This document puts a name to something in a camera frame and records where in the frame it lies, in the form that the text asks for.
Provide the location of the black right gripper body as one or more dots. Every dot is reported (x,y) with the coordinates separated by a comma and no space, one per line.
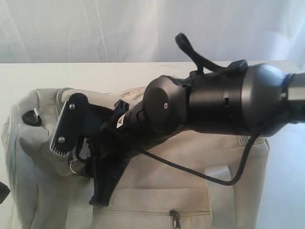
(100,149)

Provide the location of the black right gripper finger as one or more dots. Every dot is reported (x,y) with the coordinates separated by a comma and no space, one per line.
(105,180)

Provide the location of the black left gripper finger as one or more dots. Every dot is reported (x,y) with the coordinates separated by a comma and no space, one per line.
(4,192)

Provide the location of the beige fabric duffel bag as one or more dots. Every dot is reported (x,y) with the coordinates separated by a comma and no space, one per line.
(150,194)

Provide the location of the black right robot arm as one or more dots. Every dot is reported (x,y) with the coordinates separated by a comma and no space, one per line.
(255,100)

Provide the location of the white backdrop curtain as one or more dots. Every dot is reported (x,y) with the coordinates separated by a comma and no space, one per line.
(144,30)

